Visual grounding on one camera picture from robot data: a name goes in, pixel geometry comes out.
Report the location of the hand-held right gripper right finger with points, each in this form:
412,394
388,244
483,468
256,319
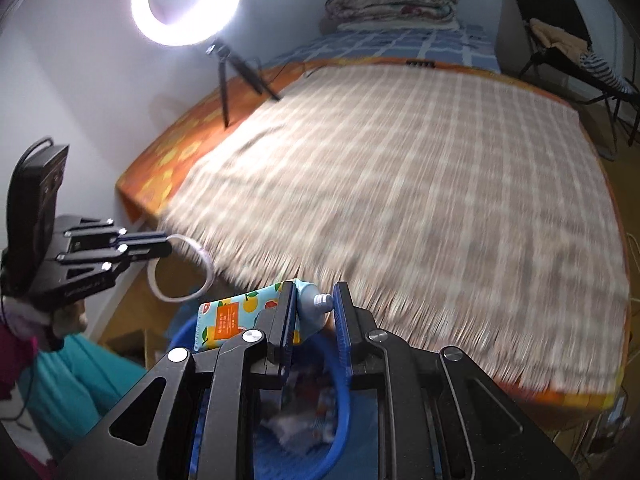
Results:
340,320

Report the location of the person's left hand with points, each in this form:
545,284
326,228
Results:
67,320

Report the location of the pile of crumpled wrappers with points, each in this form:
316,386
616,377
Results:
300,425

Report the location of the folded floral quilt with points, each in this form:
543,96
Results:
390,0

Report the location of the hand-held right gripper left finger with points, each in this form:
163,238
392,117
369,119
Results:
289,310

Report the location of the blue bin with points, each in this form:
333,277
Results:
345,410

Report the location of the striped cloth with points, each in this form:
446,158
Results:
602,67

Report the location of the beige plaid blanket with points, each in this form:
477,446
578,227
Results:
400,185

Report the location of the black folding chair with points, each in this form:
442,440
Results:
545,5

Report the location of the teal fruit-print toothpaste tube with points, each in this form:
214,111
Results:
225,320

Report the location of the blue checked bedsheet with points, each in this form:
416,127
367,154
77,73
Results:
400,42

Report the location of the white folded sheet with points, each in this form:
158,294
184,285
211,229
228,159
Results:
395,25

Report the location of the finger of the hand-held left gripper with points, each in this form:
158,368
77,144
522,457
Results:
145,236
150,251

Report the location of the tan garment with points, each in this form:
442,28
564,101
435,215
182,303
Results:
555,35

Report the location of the person's teal clothing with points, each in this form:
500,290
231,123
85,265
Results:
75,385

